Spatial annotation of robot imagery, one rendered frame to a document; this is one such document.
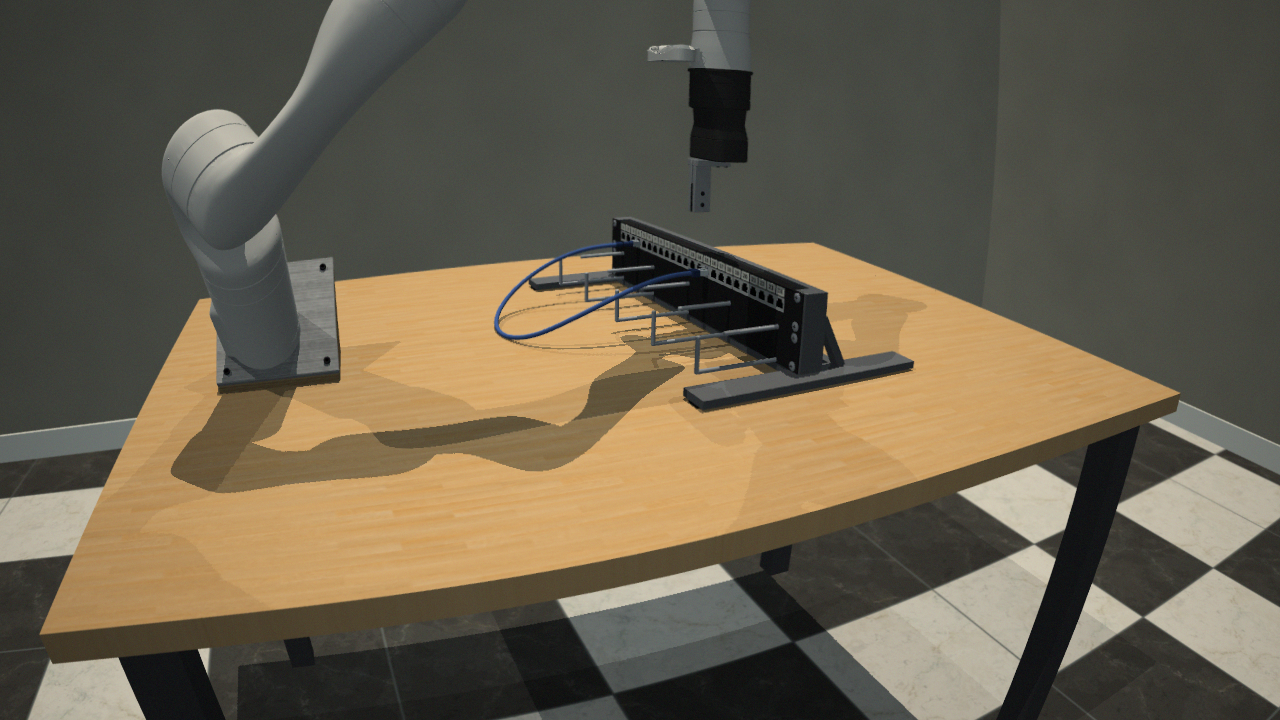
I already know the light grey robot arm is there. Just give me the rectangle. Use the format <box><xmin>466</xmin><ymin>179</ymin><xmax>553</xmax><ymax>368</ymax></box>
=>
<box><xmin>163</xmin><ymin>0</ymin><xmax>467</xmax><ymax>369</ymax></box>

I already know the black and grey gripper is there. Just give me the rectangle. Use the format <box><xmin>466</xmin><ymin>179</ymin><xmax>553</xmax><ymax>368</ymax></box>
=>
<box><xmin>648</xmin><ymin>29</ymin><xmax>753</xmax><ymax>211</ymax></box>

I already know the black patch panel rack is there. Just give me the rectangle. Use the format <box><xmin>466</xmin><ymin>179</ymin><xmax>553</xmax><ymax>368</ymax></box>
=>
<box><xmin>529</xmin><ymin>217</ymin><xmax>914</xmax><ymax>410</ymax></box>

